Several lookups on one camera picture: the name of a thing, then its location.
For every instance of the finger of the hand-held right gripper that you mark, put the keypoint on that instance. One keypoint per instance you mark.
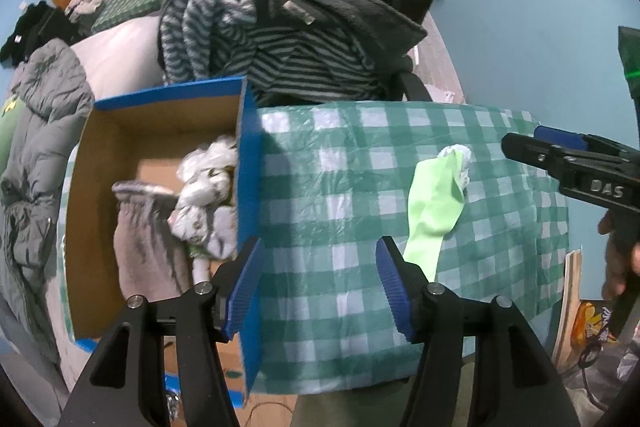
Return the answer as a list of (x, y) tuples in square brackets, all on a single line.
[(560, 138), (525, 149)]

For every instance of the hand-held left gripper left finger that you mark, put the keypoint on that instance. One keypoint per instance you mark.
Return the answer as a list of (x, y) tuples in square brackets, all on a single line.
[(245, 287)]

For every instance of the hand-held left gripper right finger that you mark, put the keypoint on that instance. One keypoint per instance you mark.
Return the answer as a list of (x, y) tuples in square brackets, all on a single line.
[(395, 287)]

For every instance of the grey sock ball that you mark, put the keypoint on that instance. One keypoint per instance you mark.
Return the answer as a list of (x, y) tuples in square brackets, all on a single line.
[(222, 232)]

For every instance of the light green sock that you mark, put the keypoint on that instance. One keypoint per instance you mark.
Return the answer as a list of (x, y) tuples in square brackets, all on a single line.
[(430, 212)]

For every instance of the grey fleece sock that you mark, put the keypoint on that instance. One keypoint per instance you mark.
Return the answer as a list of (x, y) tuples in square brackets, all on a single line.
[(145, 247)]

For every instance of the blue cardboard box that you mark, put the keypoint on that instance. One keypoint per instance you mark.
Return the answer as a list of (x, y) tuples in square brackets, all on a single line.
[(150, 132)]

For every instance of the person's right hand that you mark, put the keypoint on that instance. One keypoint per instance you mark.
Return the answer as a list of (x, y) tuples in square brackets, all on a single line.
[(617, 262)]

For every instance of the small white green sock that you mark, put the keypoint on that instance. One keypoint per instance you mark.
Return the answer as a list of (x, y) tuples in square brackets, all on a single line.
[(200, 263)]

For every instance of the white patterned sock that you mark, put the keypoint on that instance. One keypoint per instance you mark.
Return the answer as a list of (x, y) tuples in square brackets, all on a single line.
[(192, 212)]

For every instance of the wooden board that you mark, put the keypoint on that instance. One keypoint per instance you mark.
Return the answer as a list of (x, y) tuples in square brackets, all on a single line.
[(567, 307)]

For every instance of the person's olive trousers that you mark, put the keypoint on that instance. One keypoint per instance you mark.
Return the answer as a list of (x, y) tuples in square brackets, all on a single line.
[(350, 407)]

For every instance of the green checked tablecloth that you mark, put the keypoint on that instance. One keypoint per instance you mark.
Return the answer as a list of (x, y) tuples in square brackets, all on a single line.
[(350, 167)]

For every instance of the colourful snack packet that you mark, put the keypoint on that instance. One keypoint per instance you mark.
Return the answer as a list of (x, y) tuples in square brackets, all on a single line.
[(595, 322)]

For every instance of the clear plastic bag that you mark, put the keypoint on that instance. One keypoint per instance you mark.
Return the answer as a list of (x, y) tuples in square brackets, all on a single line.
[(610, 382)]

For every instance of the striped fleece garment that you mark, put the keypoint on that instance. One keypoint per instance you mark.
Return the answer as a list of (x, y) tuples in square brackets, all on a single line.
[(300, 57)]

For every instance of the grey puffer jacket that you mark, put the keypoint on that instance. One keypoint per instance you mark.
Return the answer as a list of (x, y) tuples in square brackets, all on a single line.
[(40, 132)]

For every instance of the white pillow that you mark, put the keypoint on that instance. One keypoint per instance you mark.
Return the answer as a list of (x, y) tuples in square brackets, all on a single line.
[(125, 52)]

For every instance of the green printed cloth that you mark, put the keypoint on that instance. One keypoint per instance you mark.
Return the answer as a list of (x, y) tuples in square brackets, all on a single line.
[(7, 132)]

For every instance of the pile of pale clothes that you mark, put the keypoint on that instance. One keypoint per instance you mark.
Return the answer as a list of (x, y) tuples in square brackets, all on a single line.
[(82, 2)]

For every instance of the black garment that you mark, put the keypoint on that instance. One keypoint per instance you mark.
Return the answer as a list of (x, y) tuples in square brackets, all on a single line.
[(35, 29)]

